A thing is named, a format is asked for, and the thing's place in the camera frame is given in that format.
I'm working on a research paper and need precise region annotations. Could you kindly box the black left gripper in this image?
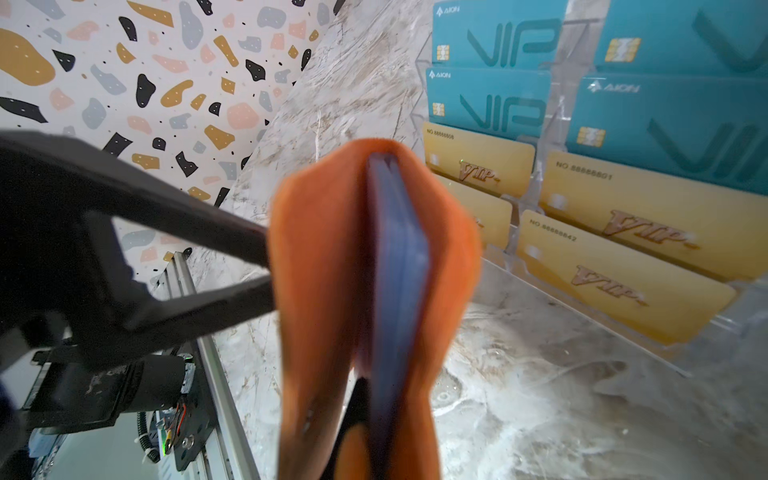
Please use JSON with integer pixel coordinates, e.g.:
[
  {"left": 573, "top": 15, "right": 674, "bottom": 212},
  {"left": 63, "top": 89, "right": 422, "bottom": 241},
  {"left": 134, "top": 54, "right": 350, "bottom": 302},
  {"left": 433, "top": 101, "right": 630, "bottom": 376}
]
[{"left": 1, "top": 130, "right": 275, "bottom": 432}]

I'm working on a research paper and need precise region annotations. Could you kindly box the orange card holder wallet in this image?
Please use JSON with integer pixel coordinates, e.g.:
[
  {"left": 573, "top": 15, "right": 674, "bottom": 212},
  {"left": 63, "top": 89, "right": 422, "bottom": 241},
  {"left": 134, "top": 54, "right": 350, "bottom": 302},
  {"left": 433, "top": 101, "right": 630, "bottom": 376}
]
[{"left": 267, "top": 138, "right": 482, "bottom": 479}]

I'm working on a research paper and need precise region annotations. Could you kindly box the clear acrylic card stand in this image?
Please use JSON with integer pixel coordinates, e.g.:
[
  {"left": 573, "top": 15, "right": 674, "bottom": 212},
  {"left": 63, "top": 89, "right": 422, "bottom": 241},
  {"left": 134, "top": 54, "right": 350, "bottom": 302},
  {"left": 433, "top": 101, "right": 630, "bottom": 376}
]
[{"left": 421, "top": 1, "right": 767, "bottom": 361}]

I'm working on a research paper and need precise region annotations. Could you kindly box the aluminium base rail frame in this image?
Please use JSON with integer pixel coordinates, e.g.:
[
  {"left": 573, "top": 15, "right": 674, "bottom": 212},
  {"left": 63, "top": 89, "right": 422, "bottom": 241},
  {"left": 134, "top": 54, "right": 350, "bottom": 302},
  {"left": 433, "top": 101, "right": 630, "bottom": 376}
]
[{"left": 29, "top": 251, "right": 263, "bottom": 480}]

